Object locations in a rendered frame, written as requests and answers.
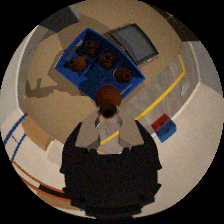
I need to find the blue divided crate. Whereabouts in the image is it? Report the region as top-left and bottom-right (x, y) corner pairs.
(55, 28), (146, 101)

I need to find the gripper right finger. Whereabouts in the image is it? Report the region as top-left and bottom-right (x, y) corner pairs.
(115, 106), (162, 171)

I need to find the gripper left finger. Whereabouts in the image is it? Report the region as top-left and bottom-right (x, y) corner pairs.
(59, 106), (101, 174)

